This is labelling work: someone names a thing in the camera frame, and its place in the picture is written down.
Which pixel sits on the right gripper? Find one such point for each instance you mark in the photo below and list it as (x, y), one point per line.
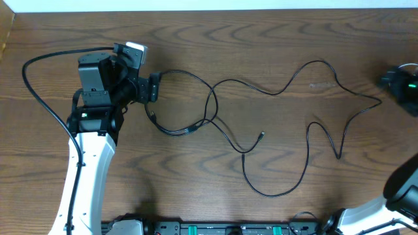
(403, 74)

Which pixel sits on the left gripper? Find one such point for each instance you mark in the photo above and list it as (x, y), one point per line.
(146, 85)

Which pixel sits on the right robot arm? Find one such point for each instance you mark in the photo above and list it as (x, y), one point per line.
(396, 208)

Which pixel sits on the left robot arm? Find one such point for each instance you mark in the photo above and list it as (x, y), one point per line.
(109, 83)

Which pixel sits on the cardboard box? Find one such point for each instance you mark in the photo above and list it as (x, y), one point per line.
(6, 21)

